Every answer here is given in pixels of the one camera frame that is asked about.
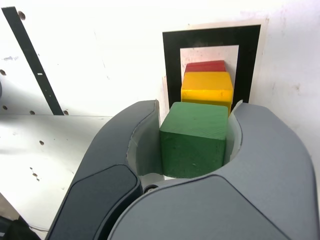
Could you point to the red cube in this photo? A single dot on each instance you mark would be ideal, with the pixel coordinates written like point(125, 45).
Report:
point(205, 66)

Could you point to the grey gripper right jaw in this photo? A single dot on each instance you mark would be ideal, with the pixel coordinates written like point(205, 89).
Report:
point(225, 212)

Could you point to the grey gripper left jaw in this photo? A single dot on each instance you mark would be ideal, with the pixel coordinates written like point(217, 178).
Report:
point(100, 190)

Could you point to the black background object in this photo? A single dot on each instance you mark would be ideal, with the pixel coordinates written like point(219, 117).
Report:
point(15, 230)

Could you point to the yellow cube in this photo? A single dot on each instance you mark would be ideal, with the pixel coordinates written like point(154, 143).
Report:
point(207, 85)

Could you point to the green cube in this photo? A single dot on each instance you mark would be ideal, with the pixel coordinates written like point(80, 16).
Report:
point(192, 140)

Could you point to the black tape square outline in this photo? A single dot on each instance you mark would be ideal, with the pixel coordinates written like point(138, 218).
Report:
point(171, 62)

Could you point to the black tape strip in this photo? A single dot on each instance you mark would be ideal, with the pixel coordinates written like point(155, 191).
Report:
point(32, 65)

